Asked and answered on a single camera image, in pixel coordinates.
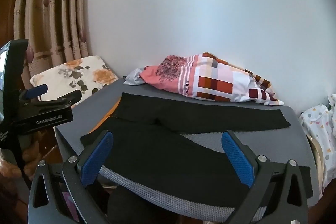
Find floral pillow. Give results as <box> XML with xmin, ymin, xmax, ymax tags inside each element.
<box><xmin>30</xmin><ymin>55</ymin><xmax>119</xmax><ymax>109</ymax></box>

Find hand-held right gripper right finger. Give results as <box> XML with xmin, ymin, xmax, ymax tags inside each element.
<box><xmin>221</xmin><ymin>130</ymin><xmax>309</xmax><ymax>224</ymax></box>

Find beige patterned curtain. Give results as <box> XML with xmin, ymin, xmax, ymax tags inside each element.
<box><xmin>8</xmin><ymin>0</ymin><xmax>91</xmax><ymax>88</ymax></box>

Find grey white cloth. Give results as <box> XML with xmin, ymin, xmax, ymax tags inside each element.
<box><xmin>123</xmin><ymin>68</ymin><xmax>146</xmax><ymax>86</ymax></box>

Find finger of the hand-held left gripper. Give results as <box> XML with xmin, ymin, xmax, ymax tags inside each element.
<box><xmin>20</xmin><ymin>84</ymin><xmax>48</xmax><ymax>102</ymax></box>
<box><xmin>39</xmin><ymin>90</ymin><xmax>82</xmax><ymax>109</ymax></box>

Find person's left hand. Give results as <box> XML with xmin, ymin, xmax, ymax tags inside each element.
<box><xmin>0</xmin><ymin>141</ymin><xmax>40</xmax><ymax>178</ymax></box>

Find black pants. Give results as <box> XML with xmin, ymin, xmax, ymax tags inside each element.
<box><xmin>79</xmin><ymin>92</ymin><xmax>314</xmax><ymax>198</ymax></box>

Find grey mesh mattress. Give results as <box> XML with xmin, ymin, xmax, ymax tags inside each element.
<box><xmin>54</xmin><ymin>78</ymin><xmax>319</xmax><ymax>219</ymax></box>

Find white dotted cloth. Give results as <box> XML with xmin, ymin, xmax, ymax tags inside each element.
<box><xmin>299</xmin><ymin>94</ymin><xmax>336</xmax><ymax>195</ymax></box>

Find purple patterned clothing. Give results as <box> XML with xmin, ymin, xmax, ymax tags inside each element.
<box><xmin>62</xmin><ymin>191</ymin><xmax>79</xmax><ymax>223</ymax></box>

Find pink patterned pillow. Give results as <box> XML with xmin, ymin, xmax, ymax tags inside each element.
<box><xmin>139</xmin><ymin>52</ymin><xmax>284</xmax><ymax>106</ymax></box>

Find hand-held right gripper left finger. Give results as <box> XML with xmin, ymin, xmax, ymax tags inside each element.
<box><xmin>28</xmin><ymin>130</ymin><xmax>114</xmax><ymax>224</ymax></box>

